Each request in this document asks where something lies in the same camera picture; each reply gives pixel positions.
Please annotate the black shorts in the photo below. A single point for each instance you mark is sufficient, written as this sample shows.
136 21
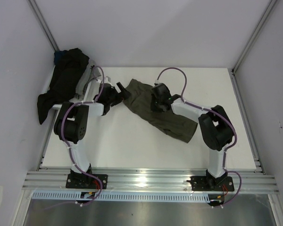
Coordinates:
68 71

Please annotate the olive green shorts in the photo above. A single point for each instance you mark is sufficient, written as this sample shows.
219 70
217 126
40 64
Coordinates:
173 125

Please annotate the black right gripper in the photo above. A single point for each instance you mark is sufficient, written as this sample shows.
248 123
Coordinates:
153 106

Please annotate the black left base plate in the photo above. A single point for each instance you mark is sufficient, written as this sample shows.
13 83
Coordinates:
82 181

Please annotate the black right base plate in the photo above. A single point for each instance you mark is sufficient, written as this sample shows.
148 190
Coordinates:
203 183

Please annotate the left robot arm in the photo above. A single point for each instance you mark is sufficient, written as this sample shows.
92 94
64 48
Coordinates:
71 126

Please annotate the grey shorts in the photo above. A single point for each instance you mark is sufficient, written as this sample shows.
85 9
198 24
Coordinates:
89 74

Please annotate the dark blue garment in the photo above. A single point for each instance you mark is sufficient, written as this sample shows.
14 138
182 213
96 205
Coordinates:
58 55

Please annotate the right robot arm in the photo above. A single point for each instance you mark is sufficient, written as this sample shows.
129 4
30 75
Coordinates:
216 129

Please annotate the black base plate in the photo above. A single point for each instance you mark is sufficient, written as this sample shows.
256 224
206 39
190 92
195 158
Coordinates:
203 183
82 181

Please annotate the left aluminium corner post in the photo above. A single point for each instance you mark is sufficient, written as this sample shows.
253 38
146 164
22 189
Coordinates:
43 24

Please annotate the aluminium corner post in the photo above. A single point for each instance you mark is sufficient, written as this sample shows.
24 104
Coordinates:
255 34
43 24

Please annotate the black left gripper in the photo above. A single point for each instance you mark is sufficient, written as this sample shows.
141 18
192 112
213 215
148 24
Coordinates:
121 96

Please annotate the aluminium mounting rail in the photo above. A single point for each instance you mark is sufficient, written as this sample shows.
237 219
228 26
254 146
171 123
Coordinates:
149 180

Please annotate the white slotted cable duct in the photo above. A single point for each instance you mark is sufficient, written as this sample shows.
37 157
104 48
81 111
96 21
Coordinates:
121 196

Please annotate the right aluminium corner post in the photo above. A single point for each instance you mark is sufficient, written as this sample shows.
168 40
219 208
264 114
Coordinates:
255 34

